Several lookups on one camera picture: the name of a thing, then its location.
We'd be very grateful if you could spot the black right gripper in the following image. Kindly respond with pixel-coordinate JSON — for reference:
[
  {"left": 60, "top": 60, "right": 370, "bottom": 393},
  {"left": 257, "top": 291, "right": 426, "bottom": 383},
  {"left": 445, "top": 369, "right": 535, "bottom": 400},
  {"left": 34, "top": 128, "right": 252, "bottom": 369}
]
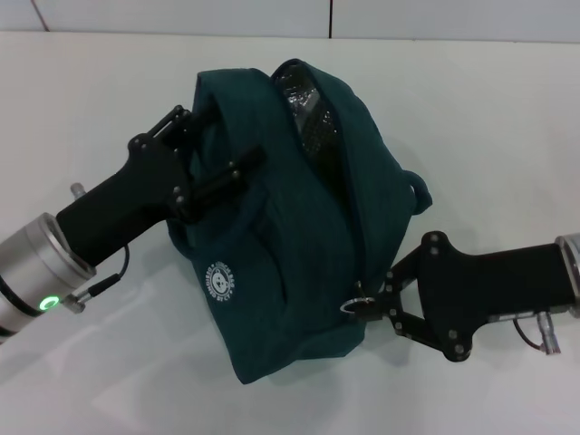
[{"left": 354, "top": 230, "right": 575, "bottom": 364}]

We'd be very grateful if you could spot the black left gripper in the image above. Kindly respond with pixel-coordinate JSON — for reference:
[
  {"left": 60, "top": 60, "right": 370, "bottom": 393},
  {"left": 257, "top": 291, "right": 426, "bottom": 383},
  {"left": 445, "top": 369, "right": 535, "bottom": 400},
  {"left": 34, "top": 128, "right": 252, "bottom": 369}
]
[{"left": 56, "top": 104, "right": 266, "bottom": 269}]

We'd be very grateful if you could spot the teal blue lunch bag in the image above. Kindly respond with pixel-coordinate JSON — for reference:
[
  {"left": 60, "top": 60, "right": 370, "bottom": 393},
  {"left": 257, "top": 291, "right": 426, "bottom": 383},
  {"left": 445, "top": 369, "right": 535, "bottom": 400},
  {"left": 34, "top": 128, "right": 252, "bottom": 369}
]
[{"left": 167, "top": 57, "right": 430, "bottom": 373}]

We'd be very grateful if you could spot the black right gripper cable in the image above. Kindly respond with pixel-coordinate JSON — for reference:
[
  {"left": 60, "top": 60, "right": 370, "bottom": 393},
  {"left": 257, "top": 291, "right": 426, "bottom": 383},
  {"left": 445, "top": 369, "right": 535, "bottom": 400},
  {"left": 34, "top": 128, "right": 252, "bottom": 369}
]
[{"left": 488, "top": 310, "right": 566, "bottom": 355}]

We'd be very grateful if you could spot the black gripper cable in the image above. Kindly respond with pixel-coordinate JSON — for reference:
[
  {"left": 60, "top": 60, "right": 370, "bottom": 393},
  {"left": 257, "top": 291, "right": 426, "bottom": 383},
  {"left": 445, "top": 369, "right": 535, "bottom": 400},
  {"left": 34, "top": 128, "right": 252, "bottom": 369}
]
[
  {"left": 488, "top": 310, "right": 566, "bottom": 355},
  {"left": 63, "top": 246, "right": 132, "bottom": 314}
]

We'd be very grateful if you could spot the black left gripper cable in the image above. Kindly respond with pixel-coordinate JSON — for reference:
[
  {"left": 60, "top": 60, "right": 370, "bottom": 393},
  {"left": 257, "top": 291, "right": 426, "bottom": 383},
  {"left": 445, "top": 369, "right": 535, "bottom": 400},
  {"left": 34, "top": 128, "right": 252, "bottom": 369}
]
[{"left": 63, "top": 246, "right": 132, "bottom": 314}]

